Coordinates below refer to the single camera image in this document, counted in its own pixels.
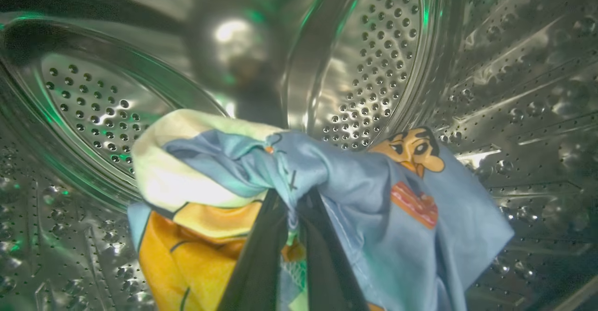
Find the blue cartoon print garment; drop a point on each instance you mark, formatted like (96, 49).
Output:
(187, 255)
(373, 199)

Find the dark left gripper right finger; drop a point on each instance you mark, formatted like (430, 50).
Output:
(327, 273)

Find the stainless steel washer drum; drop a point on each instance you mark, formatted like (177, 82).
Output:
(373, 45)

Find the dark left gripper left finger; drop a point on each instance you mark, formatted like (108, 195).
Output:
(257, 269)

